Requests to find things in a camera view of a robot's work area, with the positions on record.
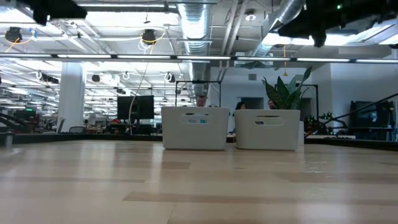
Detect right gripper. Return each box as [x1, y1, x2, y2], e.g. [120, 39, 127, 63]
[277, 0, 349, 49]

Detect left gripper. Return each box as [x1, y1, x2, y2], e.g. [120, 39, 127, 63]
[17, 0, 88, 26]

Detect grey plastic storage bin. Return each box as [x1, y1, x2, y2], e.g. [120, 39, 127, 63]
[160, 106, 231, 151]
[234, 109, 302, 152]

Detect black ceiling device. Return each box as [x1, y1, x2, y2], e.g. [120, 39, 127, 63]
[4, 27, 22, 43]
[141, 29, 157, 45]

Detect green snake plant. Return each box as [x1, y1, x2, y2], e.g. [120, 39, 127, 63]
[262, 65, 313, 110]

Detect white building column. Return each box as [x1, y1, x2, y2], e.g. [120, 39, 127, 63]
[57, 62, 86, 133]

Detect white round plant pot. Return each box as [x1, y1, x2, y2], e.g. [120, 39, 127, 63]
[298, 120, 305, 146]

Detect black equipment cabinet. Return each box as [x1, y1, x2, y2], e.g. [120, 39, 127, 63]
[349, 100, 396, 141]

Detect black background monitors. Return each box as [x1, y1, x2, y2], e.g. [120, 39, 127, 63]
[117, 95, 155, 121]

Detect silver smooth ventilation duct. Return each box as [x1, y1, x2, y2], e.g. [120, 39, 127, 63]
[248, 0, 307, 69]

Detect black metal frame stand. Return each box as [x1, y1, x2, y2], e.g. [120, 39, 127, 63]
[306, 83, 320, 125]
[175, 80, 222, 108]

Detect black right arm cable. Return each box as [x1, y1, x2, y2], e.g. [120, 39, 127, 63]
[306, 92, 398, 138]

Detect silver corrugated ventilation duct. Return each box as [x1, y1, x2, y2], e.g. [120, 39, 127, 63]
[177, 2, 212, 103]

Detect black aluminium table frame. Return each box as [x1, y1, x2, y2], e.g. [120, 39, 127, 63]
[0, 133, 398, 152]

